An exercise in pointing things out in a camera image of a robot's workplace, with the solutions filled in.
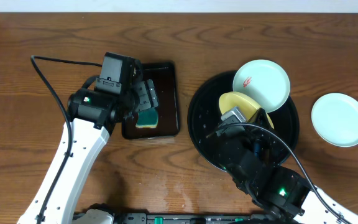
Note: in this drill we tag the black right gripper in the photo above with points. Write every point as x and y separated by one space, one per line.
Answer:
274 141

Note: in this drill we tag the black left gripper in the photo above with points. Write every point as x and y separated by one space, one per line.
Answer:
146 95

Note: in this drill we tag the green and yellow sponge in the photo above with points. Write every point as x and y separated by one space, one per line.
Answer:
147 119

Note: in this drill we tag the yellow plate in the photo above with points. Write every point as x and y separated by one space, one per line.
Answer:
248 107

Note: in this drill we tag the mint plate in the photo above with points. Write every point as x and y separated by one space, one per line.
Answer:
264 81
334 117

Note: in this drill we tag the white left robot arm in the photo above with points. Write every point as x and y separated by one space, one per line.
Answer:
90 121

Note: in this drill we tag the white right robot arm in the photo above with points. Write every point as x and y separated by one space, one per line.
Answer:
285 194

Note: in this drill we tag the rectangular black tray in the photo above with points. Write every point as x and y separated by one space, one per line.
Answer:
166 115

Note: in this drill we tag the round black tray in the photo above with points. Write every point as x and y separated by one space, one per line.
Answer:
204 116

